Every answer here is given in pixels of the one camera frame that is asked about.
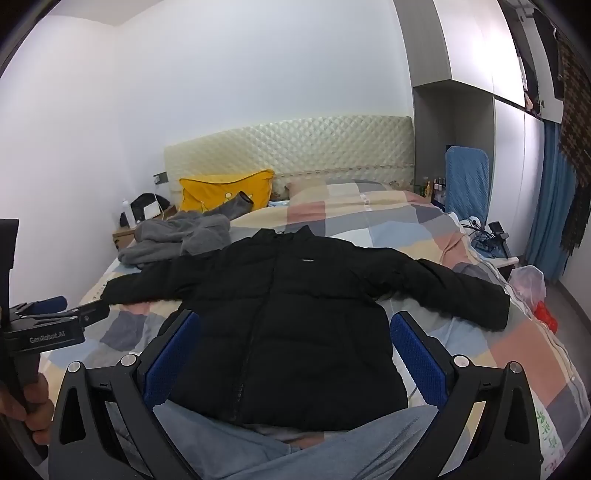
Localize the black puffer jacket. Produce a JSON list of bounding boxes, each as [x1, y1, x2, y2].
[[102, 227, 510, 431]]

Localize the person's left hand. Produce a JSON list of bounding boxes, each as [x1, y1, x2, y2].
[[0, 373, 54, 445]]

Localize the person's grey trousers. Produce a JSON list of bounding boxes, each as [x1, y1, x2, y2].
[[154, 401, 438, 479]]

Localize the cardboard box nightstand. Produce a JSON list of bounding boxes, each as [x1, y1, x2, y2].
[[112, 205, 177, 251]]

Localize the red object on floor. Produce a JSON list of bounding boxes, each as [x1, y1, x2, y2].
[[534, 301, 558, 334]]

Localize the white plastic bag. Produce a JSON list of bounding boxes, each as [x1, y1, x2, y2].
[[509, 265, 547, 312]]

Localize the black bag on nightstand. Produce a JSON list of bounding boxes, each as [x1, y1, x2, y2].
[[119, 193, 170, 227]]

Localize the grey fleece garment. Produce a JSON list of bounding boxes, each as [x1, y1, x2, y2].
[[118, 191, 254, 268]]

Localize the yellow pillow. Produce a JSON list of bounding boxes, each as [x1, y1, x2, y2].
[[178, 169, 274, 213]]

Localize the plaid patchwork duvet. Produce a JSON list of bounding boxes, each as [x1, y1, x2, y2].
[[41, 183, 590, 479]]

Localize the bottles on side table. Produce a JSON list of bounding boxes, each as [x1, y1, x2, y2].
[[414, 177, 446, 207]]

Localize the blue covered chair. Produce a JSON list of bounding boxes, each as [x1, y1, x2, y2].
[[445, 146, 490, 226]]

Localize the pink pillow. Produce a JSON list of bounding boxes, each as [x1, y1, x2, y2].
[[287, 178, 331, 203]]

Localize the cream quilted headboard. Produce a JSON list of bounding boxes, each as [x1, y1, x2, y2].
[[163, 115, 416, 204]]

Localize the brown patterned hanging garment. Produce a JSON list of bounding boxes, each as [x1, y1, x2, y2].
[[556, 31, 590, 254]]

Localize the grey white wardrobe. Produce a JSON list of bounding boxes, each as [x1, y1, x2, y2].
[[394, 0, 563, 257]]

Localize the black camera tripod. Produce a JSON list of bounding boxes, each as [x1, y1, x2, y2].
[[461, 216, 512, 259]]

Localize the wall power socket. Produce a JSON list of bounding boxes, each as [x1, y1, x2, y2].
[[153, 172, 168, 185]]

